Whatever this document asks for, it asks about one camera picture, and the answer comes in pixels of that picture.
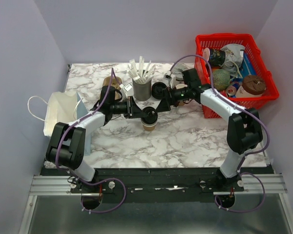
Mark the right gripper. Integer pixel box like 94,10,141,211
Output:
155,85,190,113

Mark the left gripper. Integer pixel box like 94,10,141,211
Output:
110,96,147,119

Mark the black coffee cup lid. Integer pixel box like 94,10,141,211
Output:
141,107,158,124

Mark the brown paper coffee cup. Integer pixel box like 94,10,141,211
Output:
142,121,157,132

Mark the brown cardboard cup carrier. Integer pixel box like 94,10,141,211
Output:
102,76,123,102

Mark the blue paper bag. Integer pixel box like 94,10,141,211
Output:
43,91,92,156

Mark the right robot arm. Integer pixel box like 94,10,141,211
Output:
151,69,263,191

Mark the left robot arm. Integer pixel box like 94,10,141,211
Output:
46,86,147,193

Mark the stack of paper cups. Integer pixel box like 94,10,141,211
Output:
175,83,187,106

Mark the stack of black lids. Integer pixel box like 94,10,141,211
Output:
151,82,167,100

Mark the grey wrapped paper roll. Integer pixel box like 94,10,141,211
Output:
172,63,188,82

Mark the green netted melon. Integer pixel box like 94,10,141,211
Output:
212,69,230,92

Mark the red bull can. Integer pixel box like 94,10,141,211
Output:
226,82,240,98

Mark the black instant noodle cup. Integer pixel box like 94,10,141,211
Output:
203,48,226,67

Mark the grey foil snack bag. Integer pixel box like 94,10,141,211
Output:
220,43,245,77

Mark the brown lidded dessert cup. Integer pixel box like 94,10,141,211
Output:
235,75,266,98

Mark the blue box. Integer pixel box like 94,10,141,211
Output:
240,52,257,78

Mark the red plastic basket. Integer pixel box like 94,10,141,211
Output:
195,33,279,109

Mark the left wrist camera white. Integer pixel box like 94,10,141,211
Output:
120,83,134,100

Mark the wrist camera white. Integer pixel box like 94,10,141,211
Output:
164,70,176,89
120,83,134,100

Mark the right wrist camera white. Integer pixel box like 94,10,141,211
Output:
164,70,176,89

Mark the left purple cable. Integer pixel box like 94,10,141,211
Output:
55,68,127,214

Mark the purple cable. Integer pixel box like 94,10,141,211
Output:
169,54,270,214
55,68,127,214

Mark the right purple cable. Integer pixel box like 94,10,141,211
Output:
169,54,270,214

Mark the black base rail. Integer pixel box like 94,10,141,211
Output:
40,167,247,203

